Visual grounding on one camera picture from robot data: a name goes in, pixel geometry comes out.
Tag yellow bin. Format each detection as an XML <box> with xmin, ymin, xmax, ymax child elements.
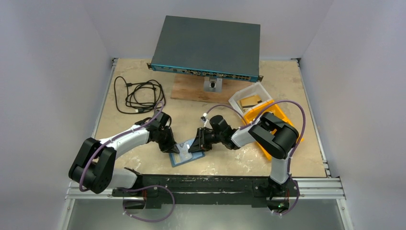
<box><xmin>243</xmin><ymin>100</ymin><xmax>292</xmax><ymax>125</ymax></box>
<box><xmin>249</xmin><ymin>111</ymin><xmax>300</xmax><ymax>161</ymax></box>

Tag blue card holder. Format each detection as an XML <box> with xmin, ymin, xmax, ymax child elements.
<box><xmin>169</xmin><ymin>139</ymin><xmax>205</xmax><ymax>167</ymax></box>

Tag white plastic bin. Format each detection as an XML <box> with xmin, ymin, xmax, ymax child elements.
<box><xmin>228</xmin><ymin>82</ymin><xmax>273</xmax><ymax>115</ymax></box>

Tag aluminium frame rail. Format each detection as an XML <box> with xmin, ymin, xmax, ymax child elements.
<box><xmin>65</xmin><ymin>178</ymin><xmax>346</xmax><ymax>200</ymax></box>

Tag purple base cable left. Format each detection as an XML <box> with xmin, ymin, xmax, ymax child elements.
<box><xmin>122</xmin><ymin>184</ymin><xmax>177</xmax><ymax>223</ymax></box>

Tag yellow bin middle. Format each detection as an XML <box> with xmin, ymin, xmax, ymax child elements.
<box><xmin>243</xmin><ymin>100</ymin><xmax>292</xmax><ymax>125</ymax></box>

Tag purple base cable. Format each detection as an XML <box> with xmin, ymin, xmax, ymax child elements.
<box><xmin>122</xmin><ymin>184</ymin><xmax>177</xmax><ymax>223</ymax></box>
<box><xmin>271</xmin><ymin>177</ymin><xmax>302</xmax><ymax>217</ymax></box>

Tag yellow bin front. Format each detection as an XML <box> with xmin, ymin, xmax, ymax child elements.
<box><xmin>249</xmin><ymin>111</ymin><xmax>300</xmax><ymax>161</ymax></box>

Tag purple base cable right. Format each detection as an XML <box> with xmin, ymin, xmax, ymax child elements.
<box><xmin>271</xmin><ymin>177</ymin><xmax>302</xmax><ymax>217</ymax></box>

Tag gold cards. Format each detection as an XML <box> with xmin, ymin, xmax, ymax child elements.
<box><xmin>238</xmin><ymin>94</ymin><xmax>262</xmax><ymax>111</ymax></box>

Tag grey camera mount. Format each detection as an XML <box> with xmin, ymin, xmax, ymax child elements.
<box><xmin>203</xmin><ymin>77</ymin><xmax>223</xmax><ymax>92</ymax></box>

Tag black coiled cable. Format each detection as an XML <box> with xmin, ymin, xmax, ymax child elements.
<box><xmin>113</xmin><ymin>76</ymin><xmax>166</xmax><ymax>115</ymax></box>

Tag grey network switch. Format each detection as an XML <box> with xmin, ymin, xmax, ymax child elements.
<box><xmin>147</xmin><ymin>15</ymin><xmax>263</xmax><ymax>82</ymax></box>

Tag wooden board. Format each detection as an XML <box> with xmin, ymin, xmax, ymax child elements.
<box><xmin>170</xmin><ymin>74</ymin><xmax>252</xmax><ymax>104</ymax></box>

